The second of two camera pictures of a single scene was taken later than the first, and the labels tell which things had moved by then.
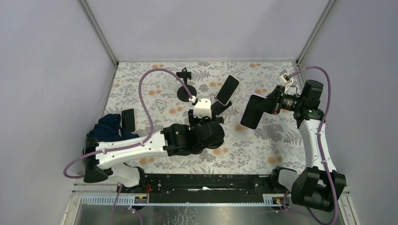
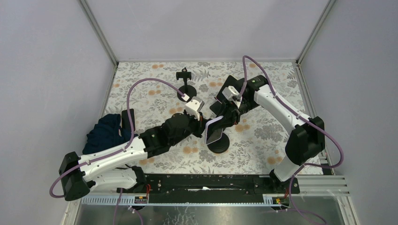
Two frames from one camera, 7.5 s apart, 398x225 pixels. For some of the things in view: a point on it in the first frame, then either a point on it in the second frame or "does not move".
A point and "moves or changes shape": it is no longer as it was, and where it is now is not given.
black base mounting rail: [201, 188] does not move
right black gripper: [279, 100] -> [231, 113]
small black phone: [128, 120] does not move
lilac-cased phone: [253, 111] moves or changes shape
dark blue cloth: [109, 128] does not move
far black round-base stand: [181, 93] does not move
